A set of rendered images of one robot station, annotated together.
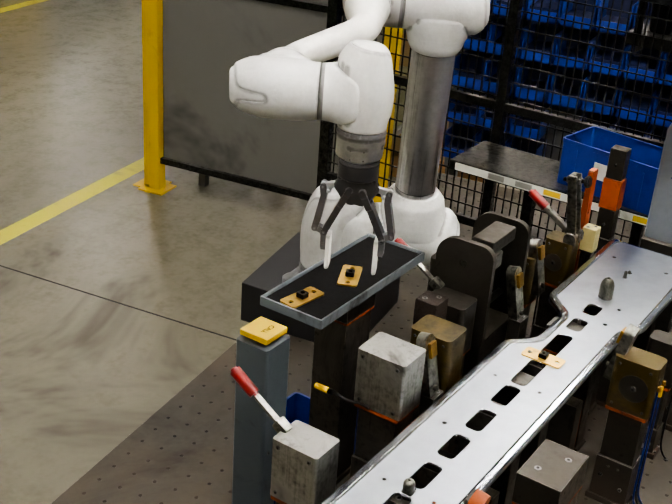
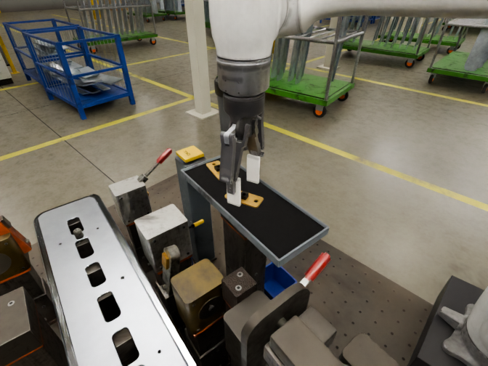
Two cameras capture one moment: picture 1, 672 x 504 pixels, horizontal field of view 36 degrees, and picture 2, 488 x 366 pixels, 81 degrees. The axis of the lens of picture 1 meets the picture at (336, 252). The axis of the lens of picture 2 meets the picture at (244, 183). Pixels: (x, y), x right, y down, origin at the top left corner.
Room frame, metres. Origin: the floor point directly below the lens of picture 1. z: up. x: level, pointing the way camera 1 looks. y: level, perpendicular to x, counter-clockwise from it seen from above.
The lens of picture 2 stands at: (1.95, -0.51, 1.57)
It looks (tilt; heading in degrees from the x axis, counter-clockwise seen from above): 36 degrees down; 110
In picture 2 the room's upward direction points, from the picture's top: straight up
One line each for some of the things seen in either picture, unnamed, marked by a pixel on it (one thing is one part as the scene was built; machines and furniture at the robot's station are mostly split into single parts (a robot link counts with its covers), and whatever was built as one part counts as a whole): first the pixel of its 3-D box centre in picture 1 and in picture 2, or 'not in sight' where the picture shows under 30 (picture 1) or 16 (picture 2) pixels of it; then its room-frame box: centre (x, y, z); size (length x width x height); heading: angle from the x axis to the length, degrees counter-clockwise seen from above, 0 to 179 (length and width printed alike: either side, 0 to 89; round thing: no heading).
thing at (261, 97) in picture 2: (357, 180); (243, 114); (1.78, -0.03, 1.36); 0.08 x 0.07 x 0.09; 82
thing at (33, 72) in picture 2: not in sight; (51, 54); (-2.99, 3.36, 0.47); 1.20 x 0.80 x 0.95; 155
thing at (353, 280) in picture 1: (350, 273); (243, 196); (1.78, -0.03, 1.17); 0.08 x 0.04 x 0.01; 172
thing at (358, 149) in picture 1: (360, 143); (243, 73); (1.78, -0.03, 1.43); 0.09 x 0.09 x 0.06
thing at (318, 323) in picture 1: (346, 277); (245, 197); (1.78, -0.02, 1.16); 0.37 x 0.14 x 0.02; 148
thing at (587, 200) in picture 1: (576, 262); not in sight; (2.36, -0.60, 0.95); 0.03 x 0.01 x 0.50; 148
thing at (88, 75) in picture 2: not in sight; (80, 70); (-1.73, 2.75, 0.47); 1.20 x 0.80 x 0.95; 158
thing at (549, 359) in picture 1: (543, 355); not in sight; (1.80, -0.43, 1.01); 0.08 x 0.04 x 0.01; 57
